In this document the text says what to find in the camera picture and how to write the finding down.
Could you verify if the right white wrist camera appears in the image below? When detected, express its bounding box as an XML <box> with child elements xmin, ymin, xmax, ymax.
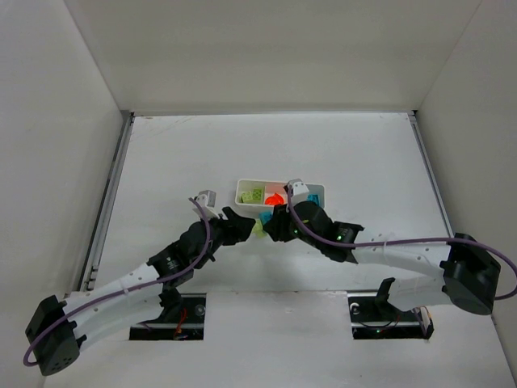
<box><xmin>284</xmin><ymin>179</ymin><xmax>310</xmax><ymax>197</ymax></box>

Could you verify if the teal long lego brick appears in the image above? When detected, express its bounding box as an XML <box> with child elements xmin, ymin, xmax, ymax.
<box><xmin>307</xmin><ymin>193</ymin><xmax>322</xmax><ymax>207</ymax></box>

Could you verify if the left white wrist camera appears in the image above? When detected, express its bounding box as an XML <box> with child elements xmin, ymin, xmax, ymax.
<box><xmin>193</xmin><ymin>190</ymin><xmax>218</xmax><ymax>219</ymax></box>

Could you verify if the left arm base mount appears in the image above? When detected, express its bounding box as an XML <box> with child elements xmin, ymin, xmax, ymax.
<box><xmin>128</xmin><ymin>293</ymin><xmax>207</xmax><ymax>342</ymax></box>

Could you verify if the teal green lego stack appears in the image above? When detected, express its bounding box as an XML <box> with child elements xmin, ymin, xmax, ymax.
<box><xmin>252</xmin><ymin>211</ymin><xmax>272</xmax><ymax>238</ymax></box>

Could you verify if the light green long brick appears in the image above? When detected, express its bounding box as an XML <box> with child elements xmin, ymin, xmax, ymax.
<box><xmin>251</xmin><ymin>188</ymin><xmax>264</xmax><ymax>203</ymax></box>

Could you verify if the right aluminium rail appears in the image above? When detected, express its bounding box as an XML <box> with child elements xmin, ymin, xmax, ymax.
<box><xmin>408</xmin><ymin>111</ymin><xmax>455</xmax><ymax>238</ymax></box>

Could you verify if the light green lego brick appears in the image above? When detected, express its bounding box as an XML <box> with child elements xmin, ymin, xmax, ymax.
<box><xmin>241</xmin><ymin>192</ymin><xmax>254</xmax><ymax>204</ymax></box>

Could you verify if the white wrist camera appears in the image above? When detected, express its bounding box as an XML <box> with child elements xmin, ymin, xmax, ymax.
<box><xmin>193</xmin><ymin>190</ymin><xmax>218</xmax><ymax>219</ymax></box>
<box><xmin>284</xmin><ymin>179</ymin><xmax>310</xmax><ymax>197</ymax></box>

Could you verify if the white three-compartment tray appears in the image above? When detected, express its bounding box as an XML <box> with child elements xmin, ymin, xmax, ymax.
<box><xmin>235</xmin><ymin>178</ymin><xmax>326</xmax><ymax>215</ymax></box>

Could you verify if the orange round lego piece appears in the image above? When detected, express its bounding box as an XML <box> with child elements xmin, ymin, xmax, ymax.
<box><xmin>264</xmin><ymin>192</ymin><xmax>287</xmax><ymax>206</ymax></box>

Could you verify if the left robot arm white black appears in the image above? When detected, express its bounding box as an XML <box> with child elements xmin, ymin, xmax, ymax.
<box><xmin>23</xmin><ymin>207</ymin><xmax>255</xmax><ymax>376</ymax></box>

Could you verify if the left aluminium rail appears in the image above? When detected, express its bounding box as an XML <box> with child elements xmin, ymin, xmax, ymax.
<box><xmin>74</xmin><ymin>111</ymin><xmax>135</xmax><ymax>291</ymax></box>

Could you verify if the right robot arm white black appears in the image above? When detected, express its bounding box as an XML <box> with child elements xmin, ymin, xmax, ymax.
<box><xmin>263</xmin><ymin>201</ymin><xmax>501</xmax><ymax>315</ymax></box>

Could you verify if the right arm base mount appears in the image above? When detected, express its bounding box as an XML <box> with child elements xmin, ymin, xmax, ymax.
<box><xmin>347</xmin><ymin>278</ymin><xmax>435</xmax><ymax>340</ymax></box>

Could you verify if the aluminium rail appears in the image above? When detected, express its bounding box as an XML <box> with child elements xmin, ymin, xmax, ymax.
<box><xmin>74</xmin><ymin>111</ymin><xmax>135</xmax><ymax>291</ymax></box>
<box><xmin>408</xmin><ymin>111</ymin><xmax>455</xmax><ymax>238</ymax></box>

